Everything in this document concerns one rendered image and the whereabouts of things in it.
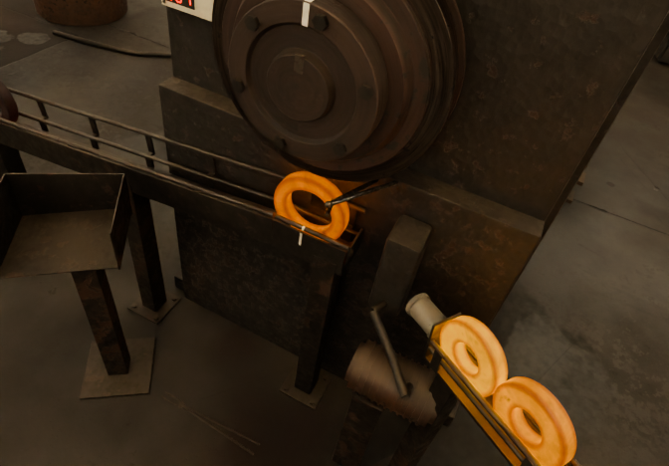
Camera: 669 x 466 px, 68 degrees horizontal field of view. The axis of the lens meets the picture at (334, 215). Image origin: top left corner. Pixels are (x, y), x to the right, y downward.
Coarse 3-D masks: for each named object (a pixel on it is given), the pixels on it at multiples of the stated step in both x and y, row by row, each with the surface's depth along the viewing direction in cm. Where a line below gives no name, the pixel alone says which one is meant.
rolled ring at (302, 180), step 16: (288, 176) 111; (304, 176) 108; (320, 176) 108; (288, 192) 112; (320, 192) 108; (336, 192) 108; (288, 208) 116; (336, 208) 108; (304, 224) 118; (336, 224) 111
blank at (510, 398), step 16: (512, 384) 86; (528, 384) 84; (496, 400) 90; (512, 400) 87; (528, 400) 83; (544, 400) 81; (512, 416) 88; (544, 416) 81; (560, 416) 80; (528, 432) 88; (544, 432) 82; (560, 432) 79; (528, 448) 86; (544, 448) 82; (560, 448) 79; (544, 464) 83; (560, 464) 80
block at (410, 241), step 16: (400, 224) 107; (416, 224) 108; (400, 240) 103; (416, 240) 104; (384, 256) 107; (400, 256) 104; (416, 256) 103; (384, 272) 110; (400, 272) 107; (416, 272) 115; (384, 288) 113; (400, 288) 110; (400, 304) 114
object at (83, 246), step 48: (0, 192) 111; (48, 192) 119; (96, 192) 121; (0, 240) 111; (48, 240) 117; (96, 240) 118; (96, 288) 126; (96, 336) 140; (96, 384) 153; (144, 384) 155
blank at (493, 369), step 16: (464, 320) 94; (448, 336) 99; (464, 336) 94; (480, 336) 90; (448, 352) 100; (464, 352) 99; (480, 352) 91; (496, 352) 89; (464, 368) 97; (480, 368) 92; (496, 368) 89; (480, 384) 93; (496, 384) 90
